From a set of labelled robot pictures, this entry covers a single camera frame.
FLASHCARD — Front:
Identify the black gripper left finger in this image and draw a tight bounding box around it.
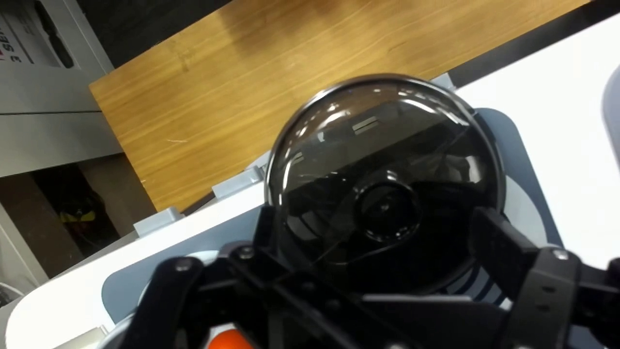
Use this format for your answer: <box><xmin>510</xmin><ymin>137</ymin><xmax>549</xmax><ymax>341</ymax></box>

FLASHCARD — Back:
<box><xmin>119</xmin><ymin>205</ymin><xmax>306</xmax><ymax>349</ymax></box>

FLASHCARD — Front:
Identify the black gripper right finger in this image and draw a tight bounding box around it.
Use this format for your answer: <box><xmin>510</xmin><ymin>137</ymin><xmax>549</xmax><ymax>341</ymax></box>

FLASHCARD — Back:
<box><xmin>469</xmin><ymin>205</ymin><xmax>620</xmax><ymax>349</ymax></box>

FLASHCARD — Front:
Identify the black glass pot lid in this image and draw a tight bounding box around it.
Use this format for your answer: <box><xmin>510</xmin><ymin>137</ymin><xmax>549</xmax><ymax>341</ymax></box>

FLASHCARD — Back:
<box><xmin>262</xmin><ymin>71</ymin><xmax>508</xmax><ymax>296</ymax></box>

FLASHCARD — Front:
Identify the grey toy stove top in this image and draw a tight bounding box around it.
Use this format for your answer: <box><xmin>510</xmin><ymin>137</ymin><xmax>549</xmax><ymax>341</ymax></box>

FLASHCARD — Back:
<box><xmin>99</xmin><ymin>104</ymin><xmax>566</xmax><ymax>327</ymax></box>

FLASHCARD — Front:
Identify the grey stove knob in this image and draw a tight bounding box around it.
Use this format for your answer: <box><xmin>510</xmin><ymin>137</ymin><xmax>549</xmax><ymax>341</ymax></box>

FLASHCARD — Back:
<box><xmin>430</xmin><ymin>71</ymin><xmax>456</xmax><ymax>91</ymax></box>
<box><xmin>210</xmin><ymin>153</ymin><xmax>270</xmax><ymax>199</ymax></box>
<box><xmin>132</xmin><ymin>205</ymin><xmax>184</xmax><ymax>238</ymax></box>

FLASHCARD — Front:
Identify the orange toy food piece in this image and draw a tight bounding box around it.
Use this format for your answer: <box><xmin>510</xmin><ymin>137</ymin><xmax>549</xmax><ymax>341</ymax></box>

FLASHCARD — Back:
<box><xmin>204</xmin><ymin>323</ymin><xmax>252</xmax><ymax>349</ymax></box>

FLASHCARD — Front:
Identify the white toy kitchen playset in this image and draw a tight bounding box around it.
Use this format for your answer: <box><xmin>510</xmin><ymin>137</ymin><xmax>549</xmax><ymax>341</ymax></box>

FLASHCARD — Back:
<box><xmin>0</xmin><ymin>11</ymin><xmax>620</xmax><ymax>349</ymax></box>

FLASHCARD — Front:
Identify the grey metal cabinet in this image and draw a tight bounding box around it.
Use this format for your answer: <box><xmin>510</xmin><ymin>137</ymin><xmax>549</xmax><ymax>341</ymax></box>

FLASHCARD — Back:
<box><xmin>0</xmin><ymin>0</ymin><xmax>157</xmax><ymax>306</ymax></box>

